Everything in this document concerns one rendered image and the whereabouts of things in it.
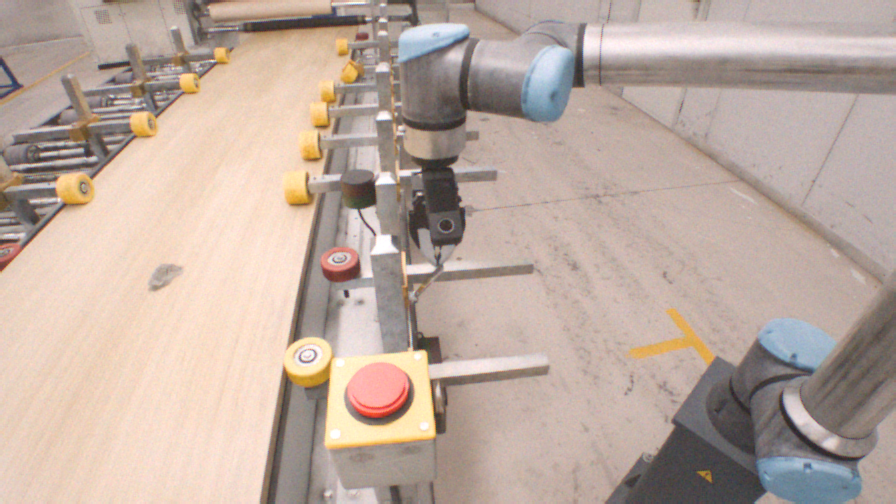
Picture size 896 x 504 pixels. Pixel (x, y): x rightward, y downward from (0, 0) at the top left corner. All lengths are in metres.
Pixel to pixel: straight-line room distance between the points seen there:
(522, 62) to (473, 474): 1.35
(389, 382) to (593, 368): 1.67
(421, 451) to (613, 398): 1.59
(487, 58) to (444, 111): 0.09
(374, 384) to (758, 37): 0.59
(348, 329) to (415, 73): 0.76
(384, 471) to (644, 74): 0.56
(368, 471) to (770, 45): 0.63
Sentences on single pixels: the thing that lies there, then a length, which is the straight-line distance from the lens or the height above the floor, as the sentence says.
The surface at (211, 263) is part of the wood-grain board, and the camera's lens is 1.03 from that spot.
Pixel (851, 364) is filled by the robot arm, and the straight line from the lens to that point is 0.80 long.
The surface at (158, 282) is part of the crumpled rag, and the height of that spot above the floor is 0.91.
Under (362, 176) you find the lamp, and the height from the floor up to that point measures 1.11.
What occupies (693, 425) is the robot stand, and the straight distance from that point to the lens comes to 1.14.
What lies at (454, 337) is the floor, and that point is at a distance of 1.95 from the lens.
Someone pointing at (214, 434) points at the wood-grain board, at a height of 0.90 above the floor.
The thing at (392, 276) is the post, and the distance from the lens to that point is 0.55.
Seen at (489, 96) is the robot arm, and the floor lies 1.30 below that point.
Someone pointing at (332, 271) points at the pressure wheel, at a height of 0.90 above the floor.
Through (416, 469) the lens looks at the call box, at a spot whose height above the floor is 1.18.
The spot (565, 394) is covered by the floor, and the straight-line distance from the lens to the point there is 1.83.
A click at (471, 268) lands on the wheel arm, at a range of 0.95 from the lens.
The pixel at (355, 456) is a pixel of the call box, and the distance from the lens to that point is 0.31.
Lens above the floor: 1.48
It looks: 38 degrees down
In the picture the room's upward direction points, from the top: straight up
